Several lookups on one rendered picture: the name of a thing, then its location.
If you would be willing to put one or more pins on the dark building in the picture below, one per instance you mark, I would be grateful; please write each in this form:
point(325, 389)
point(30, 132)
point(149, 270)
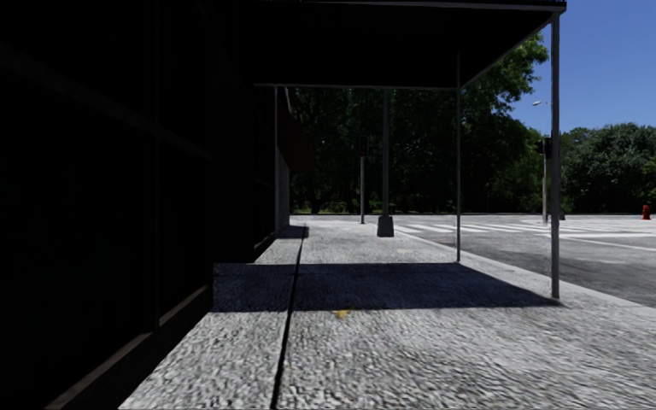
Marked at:
point(128, 154)

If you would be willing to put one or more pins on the traffic light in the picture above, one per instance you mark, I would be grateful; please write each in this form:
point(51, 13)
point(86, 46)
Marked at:
point(545, 169)
point(363, 169)

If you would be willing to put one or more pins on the trees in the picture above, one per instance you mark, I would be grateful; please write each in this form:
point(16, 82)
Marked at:
point(425, 154)

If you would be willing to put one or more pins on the grey pole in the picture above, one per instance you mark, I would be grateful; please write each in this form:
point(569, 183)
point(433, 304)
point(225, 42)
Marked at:
point(385, 205)

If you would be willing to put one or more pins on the red fire hydrant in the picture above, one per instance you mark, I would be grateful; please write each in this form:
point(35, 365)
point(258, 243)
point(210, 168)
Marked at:
point(646, 212)

